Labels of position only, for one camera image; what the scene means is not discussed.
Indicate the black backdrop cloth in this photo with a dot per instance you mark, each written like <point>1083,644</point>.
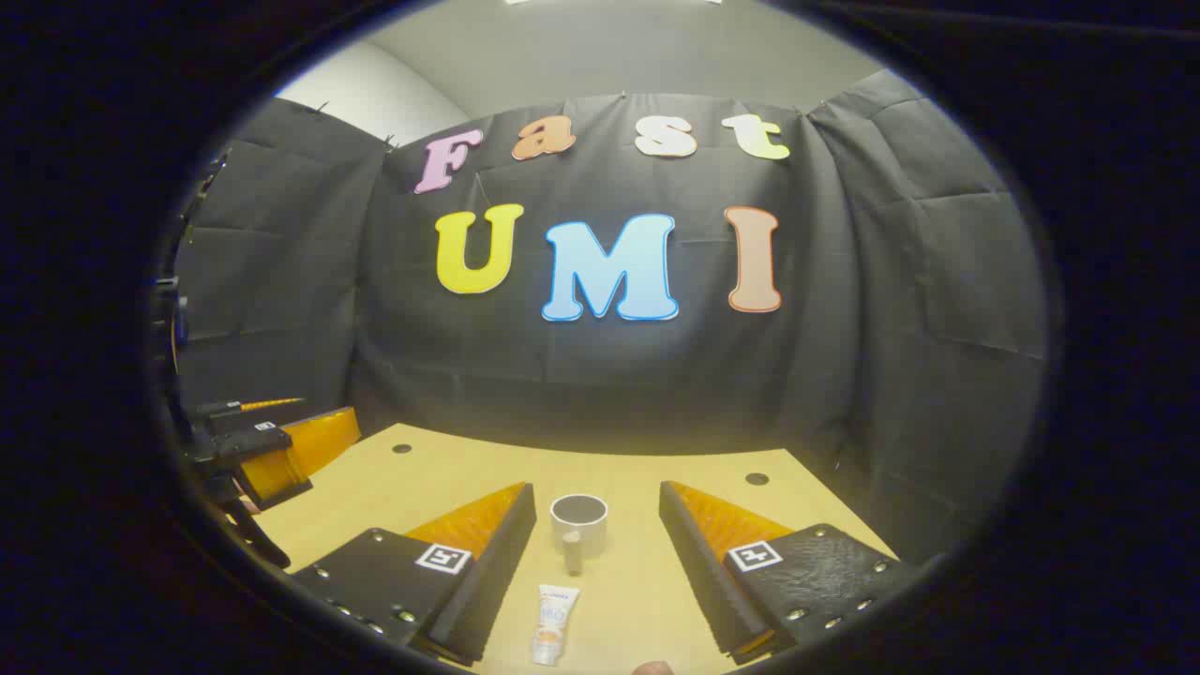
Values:
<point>609,375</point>

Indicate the wooden desktop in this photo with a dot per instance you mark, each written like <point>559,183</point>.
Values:
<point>637,581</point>

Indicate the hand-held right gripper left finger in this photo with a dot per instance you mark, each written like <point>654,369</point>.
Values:
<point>492,562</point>

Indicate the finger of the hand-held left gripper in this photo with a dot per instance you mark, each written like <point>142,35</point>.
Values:
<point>225,409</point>
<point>281,459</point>

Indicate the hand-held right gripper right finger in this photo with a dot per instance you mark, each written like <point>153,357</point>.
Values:
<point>698,562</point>

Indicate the white toothpaste tube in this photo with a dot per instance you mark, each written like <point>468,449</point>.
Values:
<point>553,614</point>

